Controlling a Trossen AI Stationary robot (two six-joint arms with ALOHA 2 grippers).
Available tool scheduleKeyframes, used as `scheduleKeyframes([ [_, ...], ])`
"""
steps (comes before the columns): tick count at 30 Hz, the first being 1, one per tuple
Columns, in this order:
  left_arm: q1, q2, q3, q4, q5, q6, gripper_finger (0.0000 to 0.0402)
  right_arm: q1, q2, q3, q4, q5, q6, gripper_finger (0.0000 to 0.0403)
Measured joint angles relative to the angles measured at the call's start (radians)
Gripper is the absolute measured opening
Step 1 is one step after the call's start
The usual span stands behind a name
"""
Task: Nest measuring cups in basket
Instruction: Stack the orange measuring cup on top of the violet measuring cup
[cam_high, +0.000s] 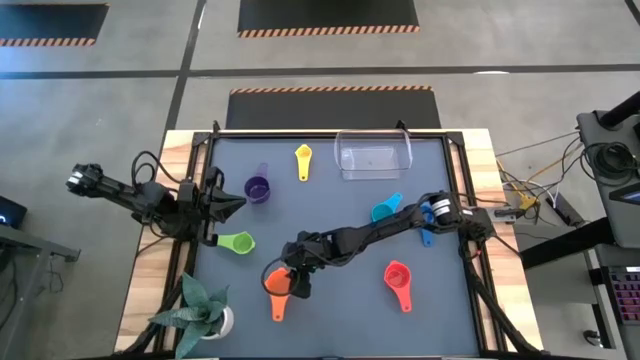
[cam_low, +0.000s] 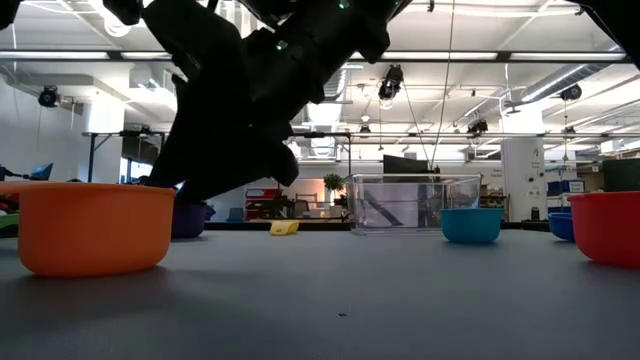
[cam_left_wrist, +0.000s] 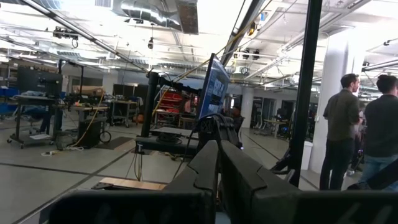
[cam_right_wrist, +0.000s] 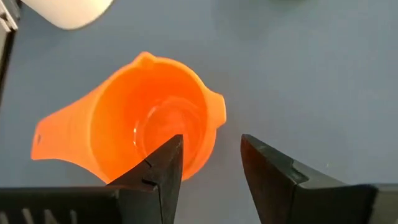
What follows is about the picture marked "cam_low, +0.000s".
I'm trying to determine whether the blue storage bin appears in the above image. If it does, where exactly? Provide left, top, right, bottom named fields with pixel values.
left=547, top=179, right=586, bottom=196

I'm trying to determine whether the black background monitor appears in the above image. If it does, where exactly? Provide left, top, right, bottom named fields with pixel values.
left=382, top=154, right=430, bottom=176

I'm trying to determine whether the thin hanging cable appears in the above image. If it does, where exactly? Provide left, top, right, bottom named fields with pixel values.
left=429, top=0, right=457, bottom=169

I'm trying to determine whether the large black screen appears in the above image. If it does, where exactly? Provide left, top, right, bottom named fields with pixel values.
left=602, top=158, right=640, bottom=194

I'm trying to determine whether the yellow measuring cup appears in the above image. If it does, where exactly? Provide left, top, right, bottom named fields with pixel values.
left=269, top=220, right=301, bottom=237

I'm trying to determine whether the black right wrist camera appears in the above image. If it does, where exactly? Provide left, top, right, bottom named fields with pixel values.
left=142, top=0, right=241, bottom=67

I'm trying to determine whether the slim silver air duct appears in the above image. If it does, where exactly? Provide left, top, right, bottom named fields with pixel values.
left=519, top=62, right=626, bottom=104

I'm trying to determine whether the orange measuring cup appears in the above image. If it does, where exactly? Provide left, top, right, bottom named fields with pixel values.
left=0, top=181, right=177, bottom=279

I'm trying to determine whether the red tool cabinet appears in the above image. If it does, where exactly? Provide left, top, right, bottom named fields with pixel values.
left=244, top=188, right=282, bottom=221

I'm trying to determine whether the blue lit monitor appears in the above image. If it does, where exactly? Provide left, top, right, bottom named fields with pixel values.
left=29, top=162, right=54, bottom=182

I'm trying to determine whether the green measuring cup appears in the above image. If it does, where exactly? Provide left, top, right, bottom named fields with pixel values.
left=0, top=213, right=20, bottom=239

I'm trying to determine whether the white square pillar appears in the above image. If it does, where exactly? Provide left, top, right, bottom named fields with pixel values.
left=501, top=107, right=546, bottom=221

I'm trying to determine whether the purple measuring cup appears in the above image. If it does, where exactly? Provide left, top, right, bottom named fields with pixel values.
left=171, top=198, right=209, bottom=240

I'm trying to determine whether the teal measuring cup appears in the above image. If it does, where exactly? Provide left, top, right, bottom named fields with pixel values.
left=439, top=207, right=505, bottom=245

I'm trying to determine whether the clear plastic basket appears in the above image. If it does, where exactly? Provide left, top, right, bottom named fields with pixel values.
left=344, top=172, right=483, bottom=236

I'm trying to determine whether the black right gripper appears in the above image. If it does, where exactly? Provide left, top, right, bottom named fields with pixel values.
left=147, top=19, right=391, bottom=204

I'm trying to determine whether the green background potted plant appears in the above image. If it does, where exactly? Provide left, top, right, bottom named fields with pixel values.
left=323, top=172, right=347, bottom=204

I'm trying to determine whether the wide ribbed air duct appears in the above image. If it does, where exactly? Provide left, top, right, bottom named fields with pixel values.
left=322, top=67, right=351, bottom=104

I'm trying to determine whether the red measuring cup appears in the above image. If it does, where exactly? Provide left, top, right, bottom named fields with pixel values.
left=567, top=190, right=640, bottom=270

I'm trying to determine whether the black workstation frame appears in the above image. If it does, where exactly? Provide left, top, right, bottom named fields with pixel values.
left=82, top=130, right=167, bottom=184

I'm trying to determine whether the black overhead light bar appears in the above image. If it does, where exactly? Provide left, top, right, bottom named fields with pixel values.
left=0, top=48, right=634, bottom=65

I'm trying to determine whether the black table frame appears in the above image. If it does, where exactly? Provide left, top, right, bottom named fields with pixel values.
left=202, top=220, right=551, bottom=232

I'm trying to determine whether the blue measuring cup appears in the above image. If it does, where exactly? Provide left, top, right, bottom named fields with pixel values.
left=547, top=212, right=576, bottom=244

